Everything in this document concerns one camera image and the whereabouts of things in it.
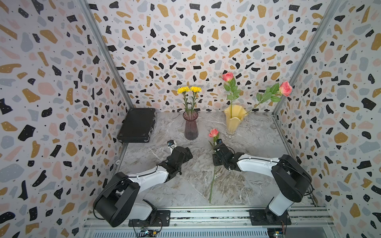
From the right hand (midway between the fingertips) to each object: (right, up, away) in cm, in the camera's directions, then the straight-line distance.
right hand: (215, 157), depth 93 cm
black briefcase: (-54, +20, +14) cm, 59 cm away
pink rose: (0, +15, +11) cm, 19 cm away
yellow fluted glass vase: (+13, +27, +6) cm, 30 cm away
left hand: (-18, +4, -3) cm, 18 cm away
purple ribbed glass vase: (-16, +15, +17) cm, 28 cm away
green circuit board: (-36, -33, -21) cm, 53 cm away
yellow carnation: (-19, +41, -5) cm, 46 cm away
